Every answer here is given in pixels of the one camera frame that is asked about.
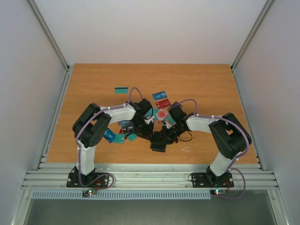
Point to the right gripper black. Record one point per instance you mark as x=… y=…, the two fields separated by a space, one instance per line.
x=170 y=134

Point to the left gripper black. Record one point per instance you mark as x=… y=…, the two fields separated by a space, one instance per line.
x=146 y=134

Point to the black leather card holder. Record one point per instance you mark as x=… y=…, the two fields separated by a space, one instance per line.
x=156 y=143

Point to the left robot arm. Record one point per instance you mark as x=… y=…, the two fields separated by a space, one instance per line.
x=92 y=126

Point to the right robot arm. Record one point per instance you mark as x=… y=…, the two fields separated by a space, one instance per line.
x=231 y=138

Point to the black VIP card centre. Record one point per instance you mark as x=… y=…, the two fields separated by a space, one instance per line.
x=128 y=128

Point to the white red pattern card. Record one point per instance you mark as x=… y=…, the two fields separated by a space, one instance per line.
x=161 y=115

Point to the teal card small lower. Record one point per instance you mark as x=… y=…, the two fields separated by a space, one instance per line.
x=120 y=138

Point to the red VIP card upper right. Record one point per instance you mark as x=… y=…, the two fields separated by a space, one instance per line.
x=164 y=103

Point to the blue card lower left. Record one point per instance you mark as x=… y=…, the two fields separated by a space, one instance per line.
x=109 y=135

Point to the blue card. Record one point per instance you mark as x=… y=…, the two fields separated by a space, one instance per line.
x=109 y=135
x=159 y=95

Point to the blue card top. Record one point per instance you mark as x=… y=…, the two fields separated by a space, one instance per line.
x=159 y=95

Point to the teal card magnetic stripe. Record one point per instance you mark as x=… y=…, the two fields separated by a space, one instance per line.
x=121 y=90

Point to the right circuit board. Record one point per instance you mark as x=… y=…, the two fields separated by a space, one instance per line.
x=218 y=191

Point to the circuit board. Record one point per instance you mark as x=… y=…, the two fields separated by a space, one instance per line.
x=218 y=191
x=89 y=193

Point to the left circuit board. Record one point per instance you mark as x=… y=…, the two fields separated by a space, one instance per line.
x=89 y=193

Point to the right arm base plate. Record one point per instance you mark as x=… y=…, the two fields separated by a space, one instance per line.
x=204 y=180

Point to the grey slotted cable duct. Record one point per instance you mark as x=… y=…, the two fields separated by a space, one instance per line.
x=123 y=195

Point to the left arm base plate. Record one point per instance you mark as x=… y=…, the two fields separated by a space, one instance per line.
x=95 y=180

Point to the aluminium rail frame front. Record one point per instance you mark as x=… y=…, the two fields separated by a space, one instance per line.
x=149 y=176

